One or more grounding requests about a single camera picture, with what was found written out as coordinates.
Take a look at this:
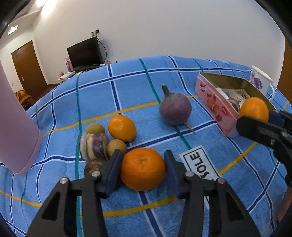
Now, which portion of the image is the wall power socket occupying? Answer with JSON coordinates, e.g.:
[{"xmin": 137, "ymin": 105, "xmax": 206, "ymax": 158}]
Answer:
[{"xmin": 90, "ymin": 30, "xmax": 99, "ymax": 38}]

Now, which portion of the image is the black TV cable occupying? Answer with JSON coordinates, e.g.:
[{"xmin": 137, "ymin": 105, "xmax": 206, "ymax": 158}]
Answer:
[{"xmin": 96, "ymin": 36, "xmax": 108, "ymax": 64}]

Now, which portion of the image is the green-brown longan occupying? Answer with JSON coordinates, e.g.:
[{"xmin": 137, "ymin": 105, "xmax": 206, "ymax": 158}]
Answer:
[
  {"xmin": 106, "ymin": 139, "xmax": 127, "ymax": 157},
  {"xmin": 86, "ymin": 123, "xmax": 105, "ymax": 134}
]

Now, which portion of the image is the pink box beside TV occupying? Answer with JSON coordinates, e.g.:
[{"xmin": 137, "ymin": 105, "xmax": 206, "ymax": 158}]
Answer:
[{"xmin": 65, "ymin": 57, "xmax": 74, "ymax": 72}]

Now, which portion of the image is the lilac tall kettle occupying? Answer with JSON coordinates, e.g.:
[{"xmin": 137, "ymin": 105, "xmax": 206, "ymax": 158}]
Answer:
[{"xmin": 0, "ymin": 67, "xmax": 42, "ymax": 175}]

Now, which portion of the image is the person's right hand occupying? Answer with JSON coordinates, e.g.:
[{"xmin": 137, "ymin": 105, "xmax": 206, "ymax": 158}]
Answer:
[{"xmin": 277, "ymin": 188, "xmax": 292, "ymax": 226}]

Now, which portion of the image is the small orange mandarin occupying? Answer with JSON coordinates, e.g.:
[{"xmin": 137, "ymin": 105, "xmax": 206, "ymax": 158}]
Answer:
[{"xmin": 108, "ymin": 114, "xmax": 137, "ymax": 142}]

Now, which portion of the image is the white TV stand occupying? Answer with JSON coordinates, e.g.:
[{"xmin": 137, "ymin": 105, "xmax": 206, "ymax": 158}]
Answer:
[{"xmin": 57, "ymin": 64, "xmax": 108, "ymax": 83}]

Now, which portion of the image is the paper leaflet in tin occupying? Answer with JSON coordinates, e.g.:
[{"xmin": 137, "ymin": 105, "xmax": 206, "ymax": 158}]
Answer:
[{"xmin": 216, "ymin": 87, "xmax": 250, "ymax": 112}]

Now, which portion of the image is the brown wooden door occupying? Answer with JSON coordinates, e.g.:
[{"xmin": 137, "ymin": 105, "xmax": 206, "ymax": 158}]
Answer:
[{"xmin": 11, "ymin": 40, "xmax": 47, "ymax": 100}]

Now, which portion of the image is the black television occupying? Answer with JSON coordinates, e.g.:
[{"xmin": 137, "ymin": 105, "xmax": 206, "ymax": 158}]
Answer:
[{"xmin": 67, "ymin": 37, "xmax": 103, "ymax": 70}]

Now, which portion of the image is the large orange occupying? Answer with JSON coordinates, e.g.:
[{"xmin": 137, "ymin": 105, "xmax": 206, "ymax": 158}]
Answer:
[{"xmin": 121, "ymin": 148, "xmax": 166, "ymax": 192}]

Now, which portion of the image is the pink tin box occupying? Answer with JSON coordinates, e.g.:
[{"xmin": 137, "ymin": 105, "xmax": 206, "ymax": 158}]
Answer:
[{"xmin": 195, "ymin": 72, "xmax": 276, "ymax": 138}]

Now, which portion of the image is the white floral mug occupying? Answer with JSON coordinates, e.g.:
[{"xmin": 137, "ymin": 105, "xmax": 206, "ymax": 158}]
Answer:
[{"xmin": 249, "ymin": 66, "xmax": 276, "ymax": 101}]

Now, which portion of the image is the orange leather sofa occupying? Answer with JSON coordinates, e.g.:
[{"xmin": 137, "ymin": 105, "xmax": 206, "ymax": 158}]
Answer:
[{"xmin": 14, "ymin": 90, "xmax": 36, "ymax": 111}]

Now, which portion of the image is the purple round turnip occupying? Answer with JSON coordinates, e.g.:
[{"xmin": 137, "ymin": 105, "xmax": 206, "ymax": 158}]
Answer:
[{"xmin": 159, "ymin": 84, "xmax": 195, "ymax": 133}]

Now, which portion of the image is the blue plaid tablecloth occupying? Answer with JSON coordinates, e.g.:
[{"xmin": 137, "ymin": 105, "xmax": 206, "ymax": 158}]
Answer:
[{"xmin": 1, "ymin": 56, "xmax": 287, "ymax": 236}]

